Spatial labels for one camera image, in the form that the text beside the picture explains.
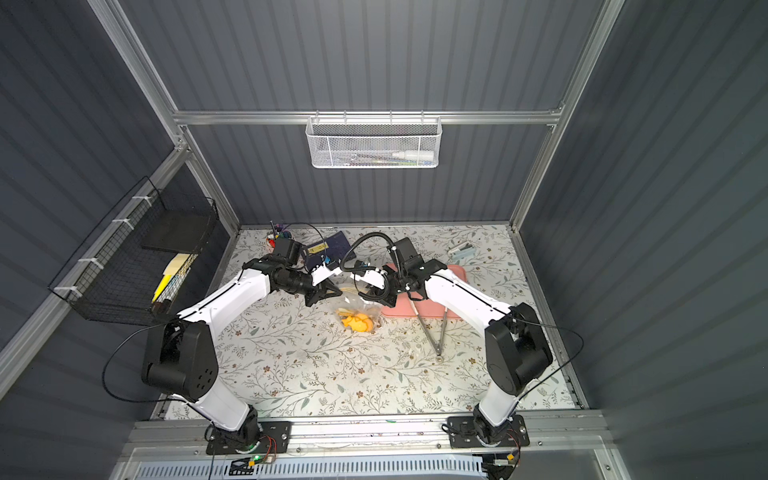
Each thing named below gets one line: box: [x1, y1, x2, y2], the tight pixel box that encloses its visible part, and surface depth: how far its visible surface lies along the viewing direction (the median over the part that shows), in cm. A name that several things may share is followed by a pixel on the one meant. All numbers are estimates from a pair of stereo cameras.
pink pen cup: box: [266, 220, 293, 253], surface depth 102 cm
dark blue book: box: [305, 230, 357, 271], surface depth 114 cm
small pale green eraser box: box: [448, 244, 476, 264], surface depth 113 cm
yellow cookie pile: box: [336, 307, 374, 332], surface depth 93 cm
